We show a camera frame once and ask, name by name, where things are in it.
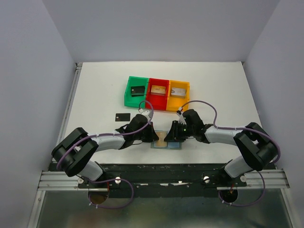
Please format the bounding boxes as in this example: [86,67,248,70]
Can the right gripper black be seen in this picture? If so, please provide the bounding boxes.
[163,120,195,142]

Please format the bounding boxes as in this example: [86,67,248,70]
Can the tan credit card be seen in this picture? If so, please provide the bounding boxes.
[154,131,167,148]

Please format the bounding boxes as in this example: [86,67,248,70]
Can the sage green card holder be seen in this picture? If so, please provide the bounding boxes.
[151,131,181,150]

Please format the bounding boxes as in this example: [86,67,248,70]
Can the black credit card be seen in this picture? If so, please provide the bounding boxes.
[115,113,131,122]

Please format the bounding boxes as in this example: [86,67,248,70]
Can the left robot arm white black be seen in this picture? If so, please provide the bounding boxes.
[51,114,159,188]

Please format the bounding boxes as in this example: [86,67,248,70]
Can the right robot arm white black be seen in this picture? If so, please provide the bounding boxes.
[164,109,279,186]

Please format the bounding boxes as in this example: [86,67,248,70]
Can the silver card stack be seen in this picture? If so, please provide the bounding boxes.
[171,87,186,98]

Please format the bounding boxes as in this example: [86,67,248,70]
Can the tan card stack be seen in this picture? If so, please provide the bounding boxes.
[150,85,166,96]

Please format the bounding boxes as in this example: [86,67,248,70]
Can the black card stack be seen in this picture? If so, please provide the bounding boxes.
[131,85,146,97]

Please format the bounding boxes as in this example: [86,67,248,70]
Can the red plastic bin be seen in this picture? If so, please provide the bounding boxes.
[146,78,170,111]

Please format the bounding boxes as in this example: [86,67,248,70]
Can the yellow plastic bin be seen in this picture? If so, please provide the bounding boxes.
[165,80,190,112]

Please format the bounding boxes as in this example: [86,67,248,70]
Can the green plastic bin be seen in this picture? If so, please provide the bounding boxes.
[124,76,149,108]

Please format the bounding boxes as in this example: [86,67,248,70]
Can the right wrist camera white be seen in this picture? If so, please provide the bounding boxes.
[176,107,187,125]

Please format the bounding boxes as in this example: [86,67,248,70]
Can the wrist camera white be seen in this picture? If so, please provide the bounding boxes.
[176,107,187,125]
[138,109,153,121]

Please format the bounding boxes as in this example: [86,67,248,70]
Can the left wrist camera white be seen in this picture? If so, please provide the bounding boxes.
[138,109,153,121]

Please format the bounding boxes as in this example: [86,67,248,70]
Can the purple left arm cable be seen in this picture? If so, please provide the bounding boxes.
[56,100,154,171]

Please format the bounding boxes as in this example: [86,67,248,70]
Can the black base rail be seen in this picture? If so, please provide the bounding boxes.
[78,163,247,198]

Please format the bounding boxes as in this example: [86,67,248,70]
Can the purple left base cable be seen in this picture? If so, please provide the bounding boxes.
[89,178,135,210]

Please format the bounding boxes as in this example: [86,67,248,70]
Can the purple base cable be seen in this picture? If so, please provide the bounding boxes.
[218,170,266,207]
[89,178,135,210]

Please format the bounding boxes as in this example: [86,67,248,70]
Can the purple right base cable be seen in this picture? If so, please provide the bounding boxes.
[218,170,266,207]

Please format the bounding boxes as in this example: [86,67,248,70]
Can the aluminium frame rail left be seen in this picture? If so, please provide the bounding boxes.
[55,63,83,146]

